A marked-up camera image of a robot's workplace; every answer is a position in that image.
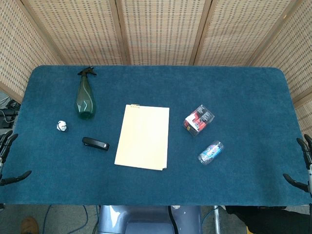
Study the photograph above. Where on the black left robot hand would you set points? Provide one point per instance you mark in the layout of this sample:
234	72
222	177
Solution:
9	180

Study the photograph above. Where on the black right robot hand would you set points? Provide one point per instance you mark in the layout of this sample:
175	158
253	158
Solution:
309	165

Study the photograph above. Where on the black stapler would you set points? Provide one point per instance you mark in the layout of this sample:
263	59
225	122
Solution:
95	143

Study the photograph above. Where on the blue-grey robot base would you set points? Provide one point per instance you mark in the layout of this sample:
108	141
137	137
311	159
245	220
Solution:
146	220

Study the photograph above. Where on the manila file folder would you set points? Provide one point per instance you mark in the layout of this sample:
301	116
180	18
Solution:
142	136

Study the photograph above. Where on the brown shoe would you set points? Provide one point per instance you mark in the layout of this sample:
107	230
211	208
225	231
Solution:
29	225

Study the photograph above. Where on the black floor equipment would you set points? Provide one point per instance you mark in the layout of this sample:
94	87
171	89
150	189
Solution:
7	117

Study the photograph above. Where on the black bag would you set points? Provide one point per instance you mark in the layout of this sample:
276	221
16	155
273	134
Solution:
273	219

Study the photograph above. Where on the white crumpled paper ball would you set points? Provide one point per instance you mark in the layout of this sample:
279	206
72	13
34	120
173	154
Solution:
62	126

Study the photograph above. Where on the clear jar with blue label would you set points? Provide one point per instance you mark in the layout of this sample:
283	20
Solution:
210	153

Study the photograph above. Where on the metal table leg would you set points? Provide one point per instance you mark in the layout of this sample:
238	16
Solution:
217	219

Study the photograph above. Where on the green spray bottle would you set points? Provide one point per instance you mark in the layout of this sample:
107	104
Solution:
85	100

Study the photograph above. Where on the woven bamboo screen panel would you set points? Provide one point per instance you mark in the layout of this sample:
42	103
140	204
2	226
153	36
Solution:
239	31
297	53
17	48
78	31
161	31

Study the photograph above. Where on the clear box with red contents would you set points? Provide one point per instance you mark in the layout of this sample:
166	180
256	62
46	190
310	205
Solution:
198	120

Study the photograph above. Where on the blue table cloth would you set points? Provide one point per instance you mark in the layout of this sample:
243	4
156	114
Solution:
156	187

